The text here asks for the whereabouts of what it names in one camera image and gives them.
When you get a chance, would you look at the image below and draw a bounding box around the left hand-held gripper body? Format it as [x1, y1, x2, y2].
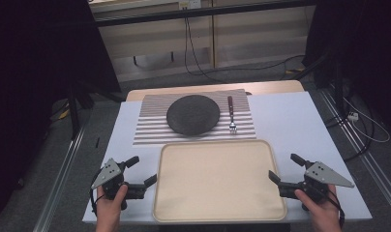
[90, 158, 147, 211]

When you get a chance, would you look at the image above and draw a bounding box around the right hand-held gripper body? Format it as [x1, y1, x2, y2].
[278, 160, 356, 212]

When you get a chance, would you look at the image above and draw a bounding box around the person's left hand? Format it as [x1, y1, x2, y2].
[95, 184, 130, 228]

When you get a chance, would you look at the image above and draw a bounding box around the person's right hand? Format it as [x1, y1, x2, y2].
[293, 185, 344, 229]

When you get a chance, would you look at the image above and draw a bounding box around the striped placemat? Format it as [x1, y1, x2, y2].
[132, 88, 257, 146]

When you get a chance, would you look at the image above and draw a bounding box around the beige plastic tray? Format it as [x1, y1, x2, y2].
[152, 138, 288, 224]

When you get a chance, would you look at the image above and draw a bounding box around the black metal stand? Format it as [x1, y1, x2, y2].
[65, 79, 124, 141]

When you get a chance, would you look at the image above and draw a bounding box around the dark grey round plate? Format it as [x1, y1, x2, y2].
[165, 94, 222, 136]

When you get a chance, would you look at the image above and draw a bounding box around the black curtain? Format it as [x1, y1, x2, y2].
[0, 0, 123, 226]
[303, 0, 391, 133]

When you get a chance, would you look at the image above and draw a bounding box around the light wooden cabinet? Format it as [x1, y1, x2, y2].
[87, 0, 316, 83]

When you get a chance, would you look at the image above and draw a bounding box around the black metal bar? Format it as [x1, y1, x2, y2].
[94, 0, 317, 28]

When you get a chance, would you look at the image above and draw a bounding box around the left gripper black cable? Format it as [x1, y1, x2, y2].
[89, 167, 106, 217]

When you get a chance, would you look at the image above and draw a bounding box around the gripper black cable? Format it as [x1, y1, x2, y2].
[325, 188, 346, 229]
[89, 167, 106, 217]

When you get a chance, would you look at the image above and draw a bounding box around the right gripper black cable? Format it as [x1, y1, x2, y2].
[325, 188, 346, 229]

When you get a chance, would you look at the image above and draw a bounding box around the aluminium floor rail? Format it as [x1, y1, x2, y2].
[32, 126, 87, 232]
[318, 87, 391, 212]

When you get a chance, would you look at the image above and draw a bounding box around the black cable bundle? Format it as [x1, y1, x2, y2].
[324, 84, 376, 163]

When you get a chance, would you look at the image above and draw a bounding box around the white floor cable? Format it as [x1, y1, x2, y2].
[342, 96, 391, 144]

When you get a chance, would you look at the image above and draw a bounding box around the fork with brown handle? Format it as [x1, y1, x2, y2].
[226, 95, 238, 135]

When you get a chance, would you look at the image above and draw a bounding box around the long black floor cable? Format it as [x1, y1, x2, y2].
[183, 16, 307, 83]

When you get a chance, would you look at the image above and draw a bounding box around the white wall socket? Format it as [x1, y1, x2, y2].
[178, 0, 202, 11]

